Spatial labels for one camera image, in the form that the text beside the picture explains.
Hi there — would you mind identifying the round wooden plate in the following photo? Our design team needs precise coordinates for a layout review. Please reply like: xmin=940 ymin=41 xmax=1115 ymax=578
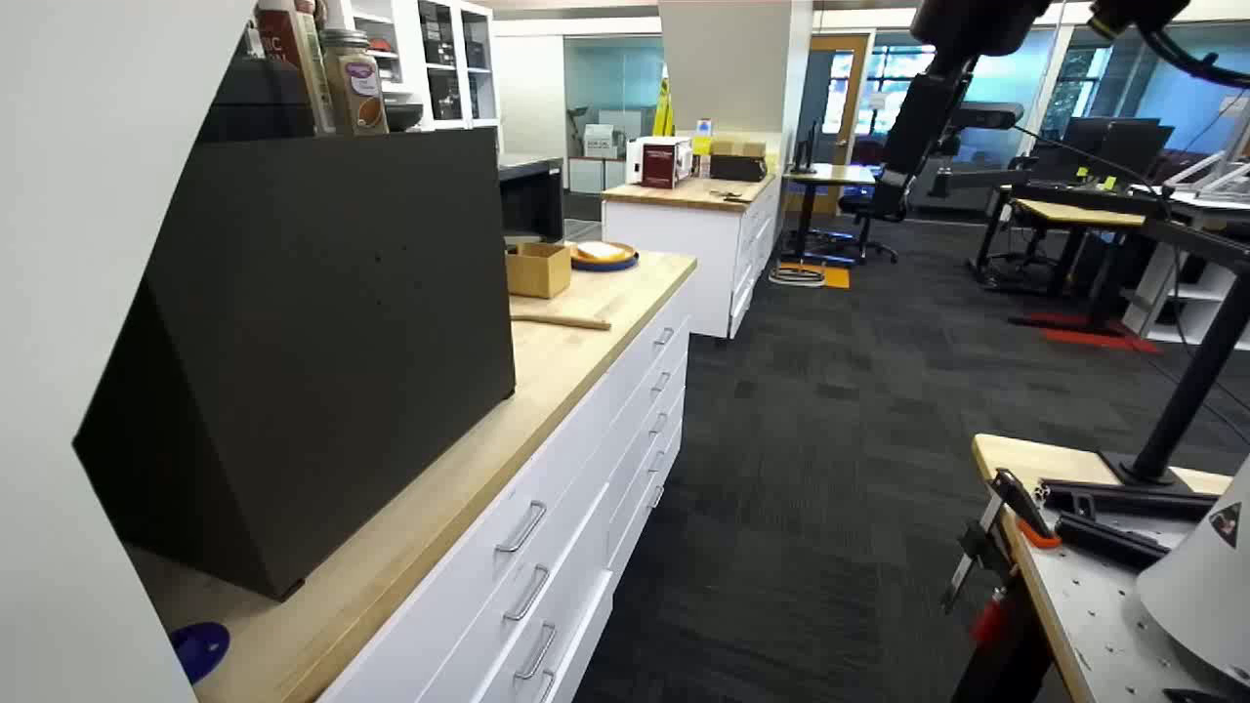
xmin=569 ymin=242 xmax=641 ymax=274

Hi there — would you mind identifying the orange handled tool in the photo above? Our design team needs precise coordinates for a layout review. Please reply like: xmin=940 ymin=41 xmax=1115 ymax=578
xmin=994 ymin=470 xmax=1063 ymax=552

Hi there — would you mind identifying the black metal tool chest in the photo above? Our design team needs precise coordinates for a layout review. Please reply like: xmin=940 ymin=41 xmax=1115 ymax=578
xmin=73 ymin=129 xmax=517 ymax=599

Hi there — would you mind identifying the black camera stand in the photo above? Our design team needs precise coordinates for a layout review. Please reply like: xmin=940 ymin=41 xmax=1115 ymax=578
xmin=1102 ymin=218 xmax=1250 ymax=492

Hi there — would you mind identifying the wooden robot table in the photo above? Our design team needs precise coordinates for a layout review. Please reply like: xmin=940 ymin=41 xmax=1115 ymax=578
xmin=974 ymin=432 xmax=1247 ymax=703

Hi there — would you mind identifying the blue round disc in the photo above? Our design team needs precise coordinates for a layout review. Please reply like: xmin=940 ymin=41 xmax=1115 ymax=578
xmin=171 ymin=620 xmax=231 ymax=682

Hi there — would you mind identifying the black office chair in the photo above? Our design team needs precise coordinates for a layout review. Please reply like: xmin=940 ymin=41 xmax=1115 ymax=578
xmin=840 ymin=129 xmax=930 ymax=262

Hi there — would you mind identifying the black box on cabinet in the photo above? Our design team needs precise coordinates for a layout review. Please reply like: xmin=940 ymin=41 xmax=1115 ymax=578
xmin=711 ymin=141 xmax=767 ymax=185

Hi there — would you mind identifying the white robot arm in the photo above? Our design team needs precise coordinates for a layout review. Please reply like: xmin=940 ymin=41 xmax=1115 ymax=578
xmin=882 ymin=0 xmax=1189 ymax=185

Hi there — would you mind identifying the wooden stick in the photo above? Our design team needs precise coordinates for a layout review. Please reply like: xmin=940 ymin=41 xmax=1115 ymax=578
xmin=510 ymin=307 xmax=613 ymax=331

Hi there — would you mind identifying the brown glue bottle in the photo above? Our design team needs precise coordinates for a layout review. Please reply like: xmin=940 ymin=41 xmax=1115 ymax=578
xmin=322 ymin=0 xmax=387 ymax=137

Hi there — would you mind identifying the white cabinet with wood top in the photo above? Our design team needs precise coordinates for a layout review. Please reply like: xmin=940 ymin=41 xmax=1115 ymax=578
xmin=139 ymin=255 xmax=695 ymax=703

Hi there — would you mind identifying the white topmost cabinet drawer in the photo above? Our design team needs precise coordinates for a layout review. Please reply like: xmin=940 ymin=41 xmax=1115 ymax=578
xmin=322 ymin=291 xmax=686 ymax=703

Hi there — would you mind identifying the white shelf unit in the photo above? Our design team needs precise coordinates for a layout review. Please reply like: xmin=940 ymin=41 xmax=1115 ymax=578
xmin=345 ymin=0 xmax=495 ymax=129

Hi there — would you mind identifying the small cardboard box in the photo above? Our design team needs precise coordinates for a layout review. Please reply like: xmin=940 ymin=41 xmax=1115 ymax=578
xmin=505 ymin=242 xmax=569 ymax=302

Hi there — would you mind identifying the black desk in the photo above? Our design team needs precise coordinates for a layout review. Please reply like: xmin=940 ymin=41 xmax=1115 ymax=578
xmin=964 ymin=185 xmax=1162 ymax=297

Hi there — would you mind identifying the far white cabinet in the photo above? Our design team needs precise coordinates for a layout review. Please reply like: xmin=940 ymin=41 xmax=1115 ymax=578
xmin=603 ymin=176 xmax=783 ymax=339

